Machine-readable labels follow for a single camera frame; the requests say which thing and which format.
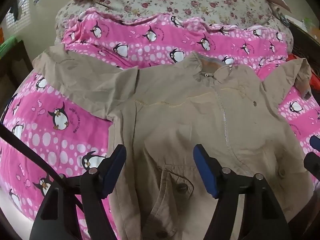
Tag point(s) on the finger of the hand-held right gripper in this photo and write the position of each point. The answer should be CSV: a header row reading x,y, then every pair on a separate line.
x,y
313,163

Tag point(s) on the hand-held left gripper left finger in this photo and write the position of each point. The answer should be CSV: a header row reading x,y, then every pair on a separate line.
x,y
115,170

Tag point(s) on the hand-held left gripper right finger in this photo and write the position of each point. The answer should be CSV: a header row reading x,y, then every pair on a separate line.
x,y
205,170

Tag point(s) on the beige jacket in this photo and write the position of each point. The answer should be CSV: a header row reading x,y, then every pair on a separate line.
x,y
175,120

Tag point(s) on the orange red cloth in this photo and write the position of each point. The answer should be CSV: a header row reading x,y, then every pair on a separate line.
x,y
315,80

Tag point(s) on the pink penguin print blanket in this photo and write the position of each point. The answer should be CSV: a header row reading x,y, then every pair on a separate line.
x,y
62,97

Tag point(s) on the dark wooden furniture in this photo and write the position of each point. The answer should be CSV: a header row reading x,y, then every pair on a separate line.
x,y
305,40

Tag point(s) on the green plastic item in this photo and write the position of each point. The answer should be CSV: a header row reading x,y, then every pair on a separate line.
x,y
7,43

